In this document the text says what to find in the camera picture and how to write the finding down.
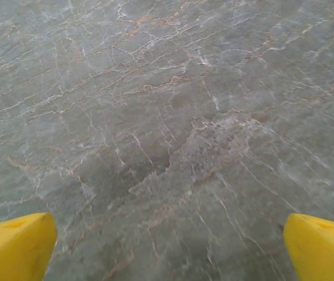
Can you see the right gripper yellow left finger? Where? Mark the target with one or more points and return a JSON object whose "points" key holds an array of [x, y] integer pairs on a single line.
{"points": [[11, 248]]}

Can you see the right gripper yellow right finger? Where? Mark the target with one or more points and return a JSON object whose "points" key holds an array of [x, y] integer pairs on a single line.
{"points": [[322, 251]]}

